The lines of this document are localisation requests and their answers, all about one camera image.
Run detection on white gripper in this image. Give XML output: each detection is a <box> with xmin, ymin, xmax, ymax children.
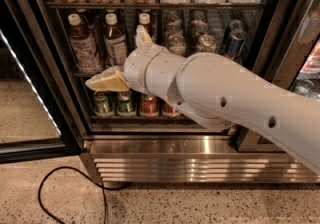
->
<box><xmin>85</xmin><ymin>25</ymin><xmax>170</xmax><ymax>94</ymax></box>

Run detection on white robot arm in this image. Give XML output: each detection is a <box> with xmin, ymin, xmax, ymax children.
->
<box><xmin>86</xmin><ymin>27</ymin><xmax>320</xmax><ymax>174</ymax></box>

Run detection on front left green can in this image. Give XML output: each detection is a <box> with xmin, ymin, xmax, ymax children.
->
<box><xmin>93</xmin><ymin>92</ymin><xmax>114</xmax><ymax>117</ymax></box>

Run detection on front left red can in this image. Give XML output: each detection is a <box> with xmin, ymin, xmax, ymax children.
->
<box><xmin>140</xmin><ymin>94</ymin><xmax>159</xmax><ymax>117</ymax></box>

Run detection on red can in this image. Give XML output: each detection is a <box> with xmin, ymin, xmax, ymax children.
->
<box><xmin>162</xmin><ymin>102</ymin><xmax>181</xmax><ymax>118</ymax></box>
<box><xmin>140</xmin><ymin>94</ymin><xmax>159</xmax><ymax>117</ymax></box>

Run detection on front silver green can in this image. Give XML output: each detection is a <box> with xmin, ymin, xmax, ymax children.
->
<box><xmin>166</xmin><ymin>35</ymin><xmax>186</xmax><ymax>56</ymax></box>

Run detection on front right red can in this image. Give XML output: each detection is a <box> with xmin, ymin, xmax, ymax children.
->
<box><xmin>162</xmin><ymin>102</ymin><xmax>181</xmax><ymax>118</ymax></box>

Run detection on front silver can right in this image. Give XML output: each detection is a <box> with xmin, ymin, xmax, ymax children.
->
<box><xmin>195</xmin><ymin>34</ymin><xmax>217</xmax><ymax>53</ymax></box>

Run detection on open glass fridge door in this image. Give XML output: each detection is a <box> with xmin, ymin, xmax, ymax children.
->
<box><xmin>0</xmin><ymin>0</ymin><xmax>83</xmax><ymax>163</ymax></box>

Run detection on front blue energy can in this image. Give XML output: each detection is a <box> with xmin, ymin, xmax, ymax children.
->
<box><xmin>223</xmin><ymin>29</ymin><xmax>246</xmax><ymax>60</ymax></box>

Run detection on stainless steel fridge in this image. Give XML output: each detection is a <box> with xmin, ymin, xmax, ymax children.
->
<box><xmin>45</xmin><ymin>0</ymin><xmax>320</xmax><ymax>186</ymax></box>

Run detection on middle tea bottle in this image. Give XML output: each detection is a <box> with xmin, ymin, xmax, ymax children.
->
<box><xmin>103</xmin><ymin>13</ymin><xmax>128</xmax><ymax>68</ymax></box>

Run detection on tea bottle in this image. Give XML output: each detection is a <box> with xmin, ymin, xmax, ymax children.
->
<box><xmin>68</xmin><ymin>14</ymin><xmax>102</xmax><ymax>74</ymax></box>
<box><xmin>103</xmin><ymin>13</ymin><xmax>128</xmax><ymax>68</ymax></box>
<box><xmin>139</xmin><ymin>13</ymin><xmax>156</xmax><ymax>42</ymax></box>

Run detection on left tea bottle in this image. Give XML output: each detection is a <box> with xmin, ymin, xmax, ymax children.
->
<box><xmin>68</xmin><ymin>14</ymin><xmax>102</xmax><ymax>74</ymax></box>

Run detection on right tea bottle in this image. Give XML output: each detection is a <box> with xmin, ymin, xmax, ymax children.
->
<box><xmin>139</xmin><ymin>13</ymin><xmax>156</xmax><ymax>42</ymax></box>

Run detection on black power cable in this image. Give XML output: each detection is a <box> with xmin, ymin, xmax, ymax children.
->
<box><xmin>37</xmin><ymin>166</ymin><xmax>132</xmax><ymax>224</ymax></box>

